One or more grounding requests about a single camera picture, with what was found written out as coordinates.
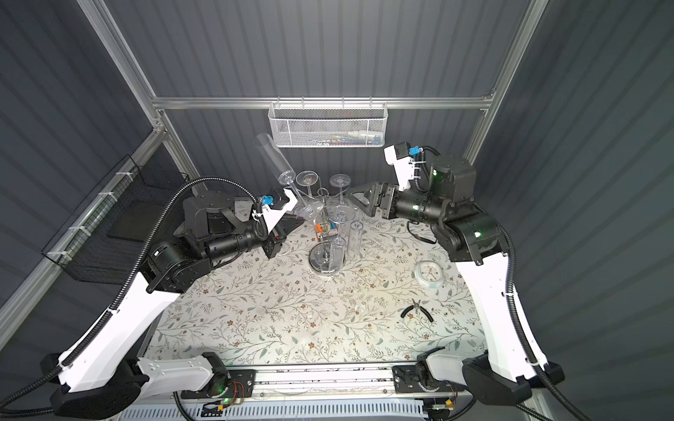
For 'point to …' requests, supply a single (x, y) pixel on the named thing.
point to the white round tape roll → (428, 274)
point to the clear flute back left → (307, 178)
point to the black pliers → (416, 305)
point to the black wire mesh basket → (105, 242)
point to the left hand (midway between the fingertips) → (300, 216)
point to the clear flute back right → (340, 180)
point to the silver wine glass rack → (327, 257)
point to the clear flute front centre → (340, 214)
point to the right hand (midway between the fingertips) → (357, 198)
